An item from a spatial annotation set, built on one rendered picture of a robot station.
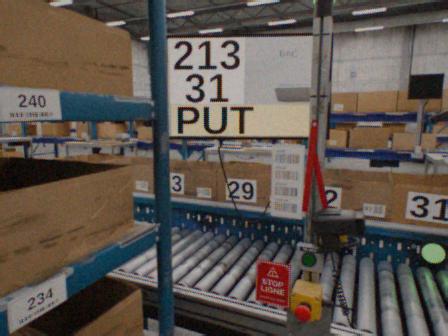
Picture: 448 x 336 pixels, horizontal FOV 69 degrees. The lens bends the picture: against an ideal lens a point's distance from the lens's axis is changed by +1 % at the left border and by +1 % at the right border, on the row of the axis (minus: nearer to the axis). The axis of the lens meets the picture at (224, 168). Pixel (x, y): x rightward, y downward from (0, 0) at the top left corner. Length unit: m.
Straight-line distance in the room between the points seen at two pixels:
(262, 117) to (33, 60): 0.67
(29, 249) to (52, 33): 0.24
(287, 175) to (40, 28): 0.64
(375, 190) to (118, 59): 1.19
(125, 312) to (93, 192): 0.20
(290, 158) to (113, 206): 0.50
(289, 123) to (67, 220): 0.68
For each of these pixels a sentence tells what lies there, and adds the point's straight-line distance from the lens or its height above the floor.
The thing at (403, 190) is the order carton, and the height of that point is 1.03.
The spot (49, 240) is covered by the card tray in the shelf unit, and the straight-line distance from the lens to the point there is 0.44.
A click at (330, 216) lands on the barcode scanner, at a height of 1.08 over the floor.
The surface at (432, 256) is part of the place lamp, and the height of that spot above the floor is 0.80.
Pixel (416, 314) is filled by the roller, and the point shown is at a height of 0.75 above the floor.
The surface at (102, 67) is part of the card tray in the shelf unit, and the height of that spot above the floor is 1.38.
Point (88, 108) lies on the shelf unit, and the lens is 0.42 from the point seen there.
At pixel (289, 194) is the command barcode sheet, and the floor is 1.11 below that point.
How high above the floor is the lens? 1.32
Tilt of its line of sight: 9 degrees down
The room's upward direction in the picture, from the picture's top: straight up
